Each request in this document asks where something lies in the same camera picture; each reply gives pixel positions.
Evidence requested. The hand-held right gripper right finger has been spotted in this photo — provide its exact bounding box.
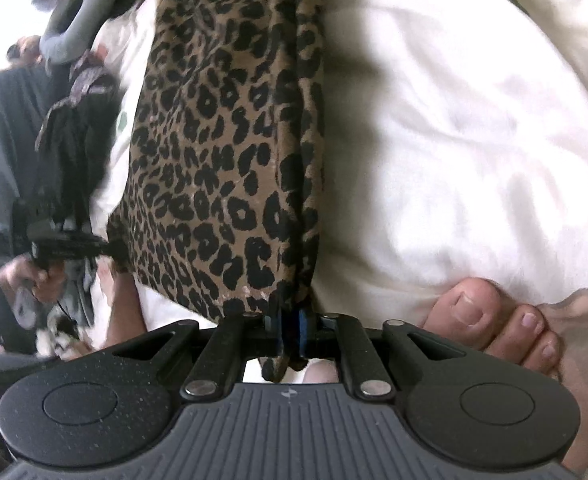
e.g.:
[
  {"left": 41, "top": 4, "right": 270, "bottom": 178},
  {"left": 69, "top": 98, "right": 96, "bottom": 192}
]
[{"left": 286, "top": 307, "right": 462, "bottom": 402}]

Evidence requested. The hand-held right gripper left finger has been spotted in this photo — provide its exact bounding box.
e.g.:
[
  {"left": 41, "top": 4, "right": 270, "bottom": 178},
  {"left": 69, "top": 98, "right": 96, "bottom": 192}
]
[{"left": 111, "top": 310, "right": 287, "bottom": 402}]

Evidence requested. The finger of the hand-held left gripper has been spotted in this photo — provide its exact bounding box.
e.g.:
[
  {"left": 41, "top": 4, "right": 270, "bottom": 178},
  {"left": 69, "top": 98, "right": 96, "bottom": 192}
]
[{"left": 93, "top": 237, "right": 125, "bottom": 268}]

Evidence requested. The leopard print garment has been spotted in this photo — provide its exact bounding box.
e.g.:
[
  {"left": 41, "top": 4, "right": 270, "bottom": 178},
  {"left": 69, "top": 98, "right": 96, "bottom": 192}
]
[{"left": 106, "top": 0, "right": 327, "bottom": 383}]

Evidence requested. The person's left hand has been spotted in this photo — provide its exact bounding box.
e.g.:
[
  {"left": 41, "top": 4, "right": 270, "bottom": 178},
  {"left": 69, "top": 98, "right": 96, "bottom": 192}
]
[{"left": 0, "top": 255, "right": 71, "bottom": 306}]

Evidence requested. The grey-blue cloth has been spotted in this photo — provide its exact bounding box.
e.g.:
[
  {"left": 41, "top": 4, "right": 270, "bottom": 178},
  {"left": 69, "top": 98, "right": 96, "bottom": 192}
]
[{"left": 16, "top": 255, "right": 99, "bottom": 328}]

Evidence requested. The dark grey pillow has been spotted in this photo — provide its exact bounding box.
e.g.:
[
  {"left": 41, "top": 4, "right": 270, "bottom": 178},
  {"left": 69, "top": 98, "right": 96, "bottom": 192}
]
[{"left": 0, "top": 65, "right": 57, "bottom": 351}]

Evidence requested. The small plush doll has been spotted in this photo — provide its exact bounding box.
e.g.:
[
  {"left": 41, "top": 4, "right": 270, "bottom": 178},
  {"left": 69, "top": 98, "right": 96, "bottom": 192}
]
[{"left": 6, "top": 35, "right": 45, "bottom": 66}]

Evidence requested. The grey neck pillow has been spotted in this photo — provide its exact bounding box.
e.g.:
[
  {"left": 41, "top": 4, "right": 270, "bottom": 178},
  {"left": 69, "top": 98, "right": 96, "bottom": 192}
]
[{"left": 29, "top": 0, "right": 120, "bottom": 66}]

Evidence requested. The cream bear print blanket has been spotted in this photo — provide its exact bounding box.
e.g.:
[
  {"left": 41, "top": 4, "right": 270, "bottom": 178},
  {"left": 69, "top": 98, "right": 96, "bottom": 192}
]
[{"left": 89, "top": 0, "right": 588, "bottom": 331}]

